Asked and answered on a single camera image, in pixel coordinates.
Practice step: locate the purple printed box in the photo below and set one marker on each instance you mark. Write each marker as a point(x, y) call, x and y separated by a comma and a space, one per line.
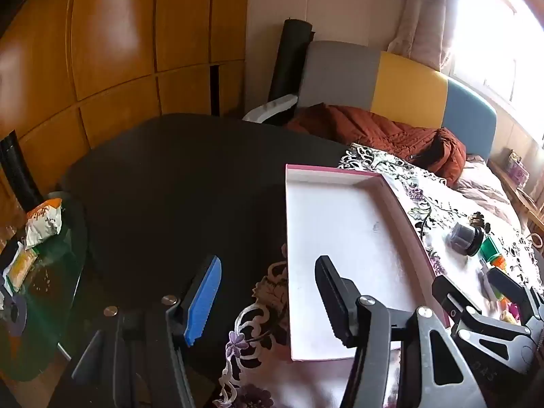
point(518, 172)

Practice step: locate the pale pink quilt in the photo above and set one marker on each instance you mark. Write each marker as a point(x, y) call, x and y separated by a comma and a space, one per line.
point(480, 182)

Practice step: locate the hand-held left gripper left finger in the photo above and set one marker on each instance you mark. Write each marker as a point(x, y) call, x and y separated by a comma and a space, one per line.
point(204, 301)

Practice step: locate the black rolled mat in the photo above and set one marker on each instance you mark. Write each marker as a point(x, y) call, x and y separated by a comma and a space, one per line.
point(289, 59)

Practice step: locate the rust brown padded jacket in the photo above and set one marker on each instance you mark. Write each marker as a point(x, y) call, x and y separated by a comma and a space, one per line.
point(361, 127)

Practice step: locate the grey tape roll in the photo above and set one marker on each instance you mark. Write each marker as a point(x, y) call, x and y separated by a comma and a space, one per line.
point(19, 315)

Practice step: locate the glass side table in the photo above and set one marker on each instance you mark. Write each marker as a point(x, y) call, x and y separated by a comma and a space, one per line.
point(51, 297)

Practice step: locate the wooden wardrobe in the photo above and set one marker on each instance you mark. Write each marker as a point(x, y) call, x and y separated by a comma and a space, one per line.
point(114, 29)

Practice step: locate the grey yellow blue headboard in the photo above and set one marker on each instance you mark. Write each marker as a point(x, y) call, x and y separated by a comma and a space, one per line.
point(408, 89)

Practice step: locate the beige curtain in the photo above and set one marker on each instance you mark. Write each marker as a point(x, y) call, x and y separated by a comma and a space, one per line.
point(425, 17)

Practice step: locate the bright window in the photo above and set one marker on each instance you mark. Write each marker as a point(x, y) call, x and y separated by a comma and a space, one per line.
point(488, 29)

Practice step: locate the beige tape roll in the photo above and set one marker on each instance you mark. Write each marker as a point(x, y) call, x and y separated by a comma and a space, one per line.
point(538, 241)

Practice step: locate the white and orange snack bag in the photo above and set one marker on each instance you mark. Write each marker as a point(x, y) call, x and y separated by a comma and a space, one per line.
point(42, 221)

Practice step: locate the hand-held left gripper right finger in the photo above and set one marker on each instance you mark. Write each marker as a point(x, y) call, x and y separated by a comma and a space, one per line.
point(335, 306)

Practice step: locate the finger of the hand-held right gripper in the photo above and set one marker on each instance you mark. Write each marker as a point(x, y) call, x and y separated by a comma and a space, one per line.
point(450, 299)
point(510, 291)

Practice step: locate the yellow packet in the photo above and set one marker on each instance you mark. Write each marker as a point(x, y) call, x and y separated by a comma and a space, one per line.
point(21, 267)

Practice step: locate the wooden bedside shelf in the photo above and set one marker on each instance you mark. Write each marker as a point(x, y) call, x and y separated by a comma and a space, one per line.
point(520, 199)

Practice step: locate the white curved armrest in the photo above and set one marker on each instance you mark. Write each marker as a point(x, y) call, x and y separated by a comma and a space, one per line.
point(272, 108)

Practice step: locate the orange and yellow plastic tool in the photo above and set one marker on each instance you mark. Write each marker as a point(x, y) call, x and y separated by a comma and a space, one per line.
point(498, 260)

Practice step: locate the black tube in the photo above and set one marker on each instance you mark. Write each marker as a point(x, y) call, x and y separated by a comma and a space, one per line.
point(17, 170)

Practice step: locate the teal green plastic holder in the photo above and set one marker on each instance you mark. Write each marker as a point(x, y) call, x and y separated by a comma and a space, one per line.
point(489, 247)

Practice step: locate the pink and white shallow box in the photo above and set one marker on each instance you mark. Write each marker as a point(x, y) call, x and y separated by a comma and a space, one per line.
point(340, 229)

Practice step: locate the white floral tablecloth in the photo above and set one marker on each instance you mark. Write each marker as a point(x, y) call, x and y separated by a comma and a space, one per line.
point(425, 204)

